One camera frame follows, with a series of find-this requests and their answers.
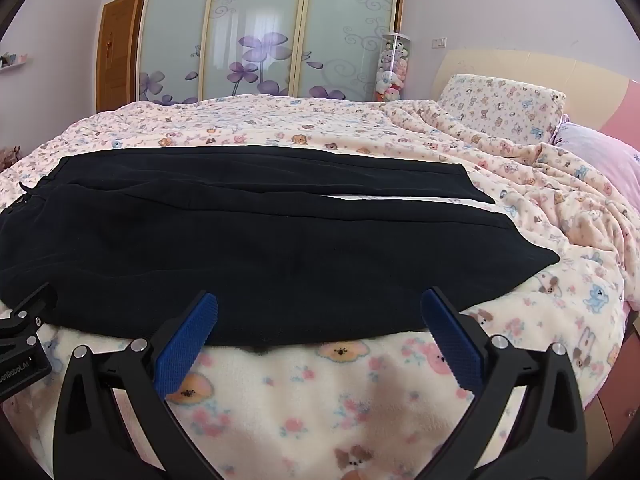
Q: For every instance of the white wall shelf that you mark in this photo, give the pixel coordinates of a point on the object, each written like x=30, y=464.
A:
x=12, y=62

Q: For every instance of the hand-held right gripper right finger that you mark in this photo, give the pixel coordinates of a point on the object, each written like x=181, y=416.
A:
x=450, y=332

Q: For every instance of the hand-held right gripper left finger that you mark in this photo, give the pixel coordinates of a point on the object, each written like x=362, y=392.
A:
x=192, y=332

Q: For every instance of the clear cylinder of plush toys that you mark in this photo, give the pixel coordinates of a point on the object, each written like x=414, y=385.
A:
x=392, y=70

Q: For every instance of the floral glass sliding wardrobe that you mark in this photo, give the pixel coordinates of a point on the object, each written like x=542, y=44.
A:
x=260, y=20

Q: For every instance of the black pants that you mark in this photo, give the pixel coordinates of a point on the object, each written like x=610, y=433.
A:
x=260, y=245

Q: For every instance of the brown wooden door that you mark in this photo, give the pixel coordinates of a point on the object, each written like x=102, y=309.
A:
x=117, y=55

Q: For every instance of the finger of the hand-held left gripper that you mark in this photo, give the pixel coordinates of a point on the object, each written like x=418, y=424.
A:
x=35, y=305

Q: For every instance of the brown plush toy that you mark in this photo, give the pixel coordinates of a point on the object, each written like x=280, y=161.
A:
x=7, y=159

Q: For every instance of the animal print fleece blanket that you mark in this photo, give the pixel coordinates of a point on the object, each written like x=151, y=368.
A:
x=320, y=410

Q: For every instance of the white wall switch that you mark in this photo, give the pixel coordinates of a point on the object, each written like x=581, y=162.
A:
x=439, y=43

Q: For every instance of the purple pillow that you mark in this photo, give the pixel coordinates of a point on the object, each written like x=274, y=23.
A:
x=600, y=160

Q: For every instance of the animal print pillow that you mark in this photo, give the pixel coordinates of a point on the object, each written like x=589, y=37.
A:
x=505, y=105

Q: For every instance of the beige and pink bed headboard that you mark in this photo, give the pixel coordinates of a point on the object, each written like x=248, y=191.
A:
x=500, y=62

